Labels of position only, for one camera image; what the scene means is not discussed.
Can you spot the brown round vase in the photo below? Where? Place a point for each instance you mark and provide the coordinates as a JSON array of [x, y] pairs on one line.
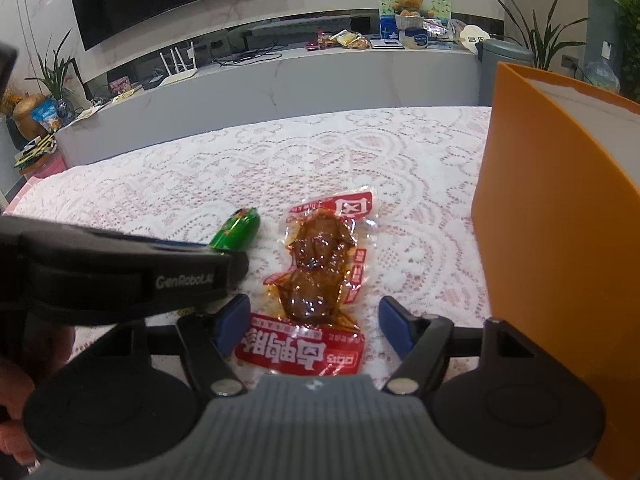
[[25, 117]]

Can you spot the clear red braised meat packet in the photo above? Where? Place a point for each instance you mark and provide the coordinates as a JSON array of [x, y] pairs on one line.
[[315, 280]]

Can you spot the grey marble television counter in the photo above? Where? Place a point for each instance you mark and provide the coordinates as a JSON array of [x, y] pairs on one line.
[[300, 90]]

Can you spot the small green snack packet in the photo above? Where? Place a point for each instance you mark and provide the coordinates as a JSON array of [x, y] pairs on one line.
[[237, 230]]

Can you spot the person's left hand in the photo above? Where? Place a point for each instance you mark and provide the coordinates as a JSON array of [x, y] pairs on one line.
[[15, 400]]

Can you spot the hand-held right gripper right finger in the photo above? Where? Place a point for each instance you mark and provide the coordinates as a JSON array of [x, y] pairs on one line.
[[395, 327]]

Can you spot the brown teddy bear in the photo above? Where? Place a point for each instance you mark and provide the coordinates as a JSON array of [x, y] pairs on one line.
[[411, 2]]

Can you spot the grey trash bin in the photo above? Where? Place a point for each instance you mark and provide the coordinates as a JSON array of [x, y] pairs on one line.
[[500, 75]]

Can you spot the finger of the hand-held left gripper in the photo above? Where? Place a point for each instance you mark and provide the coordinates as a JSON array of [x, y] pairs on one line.
[[235, 267]]

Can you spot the white router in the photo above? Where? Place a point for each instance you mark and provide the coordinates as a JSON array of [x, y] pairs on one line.
[[180, 74]]

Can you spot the green ivy plant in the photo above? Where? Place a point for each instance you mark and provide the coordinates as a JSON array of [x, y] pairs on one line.
[[627, 25]]

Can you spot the potted plant with thin leaves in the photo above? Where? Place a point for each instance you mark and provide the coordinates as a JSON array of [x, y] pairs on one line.
[[55, 70]]

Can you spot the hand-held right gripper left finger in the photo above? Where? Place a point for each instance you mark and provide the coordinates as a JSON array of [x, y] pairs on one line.
[[232, 325]]

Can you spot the orange cardboard box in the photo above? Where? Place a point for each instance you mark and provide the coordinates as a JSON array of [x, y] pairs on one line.
[[540, 260]]

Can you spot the pink lace tablecloth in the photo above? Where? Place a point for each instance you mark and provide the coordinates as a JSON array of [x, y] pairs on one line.
[[200, 185]]

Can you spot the pile of snacks on counter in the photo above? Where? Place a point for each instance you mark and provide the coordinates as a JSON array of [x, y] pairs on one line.
[[345, 40]]

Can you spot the long leaf potted plant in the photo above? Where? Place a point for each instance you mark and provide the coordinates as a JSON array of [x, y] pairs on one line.
[[542, 40]]

